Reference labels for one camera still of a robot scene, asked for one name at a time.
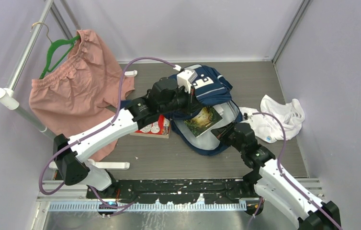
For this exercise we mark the green jungle cover book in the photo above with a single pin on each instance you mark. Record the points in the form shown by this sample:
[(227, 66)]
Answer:
[(203, 121)]

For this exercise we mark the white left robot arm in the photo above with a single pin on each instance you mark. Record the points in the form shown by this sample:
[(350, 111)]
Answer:
[(72, 153)]

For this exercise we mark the white cloth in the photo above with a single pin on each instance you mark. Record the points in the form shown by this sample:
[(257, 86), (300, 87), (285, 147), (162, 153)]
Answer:
[(275, 121)]

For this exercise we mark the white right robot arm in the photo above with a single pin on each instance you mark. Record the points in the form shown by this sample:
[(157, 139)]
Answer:
[(269, 180)]

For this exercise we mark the navy blue student backpack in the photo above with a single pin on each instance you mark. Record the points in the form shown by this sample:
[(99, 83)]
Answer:
[(214, 92)]

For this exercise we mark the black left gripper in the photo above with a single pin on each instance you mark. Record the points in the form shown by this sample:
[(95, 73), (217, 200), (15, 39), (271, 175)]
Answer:
[(189, 103)]

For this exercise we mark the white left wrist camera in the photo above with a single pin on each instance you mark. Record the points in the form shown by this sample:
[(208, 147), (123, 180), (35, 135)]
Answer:
[(185, 77)]

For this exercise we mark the white slotted cable duct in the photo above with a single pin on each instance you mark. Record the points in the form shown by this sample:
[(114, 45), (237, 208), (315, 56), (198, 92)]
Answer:
[(77, 206)]

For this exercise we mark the pink cloth garment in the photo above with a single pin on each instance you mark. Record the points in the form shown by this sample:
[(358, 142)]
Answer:
[(75, 96)]

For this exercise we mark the red cover book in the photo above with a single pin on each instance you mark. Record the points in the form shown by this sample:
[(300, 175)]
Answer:
[(158, 129)]

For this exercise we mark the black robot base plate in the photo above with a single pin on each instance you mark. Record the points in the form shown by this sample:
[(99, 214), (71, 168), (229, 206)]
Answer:
[(183, 191)]

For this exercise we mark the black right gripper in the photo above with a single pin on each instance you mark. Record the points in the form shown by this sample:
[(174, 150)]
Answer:
[(221, 133)]

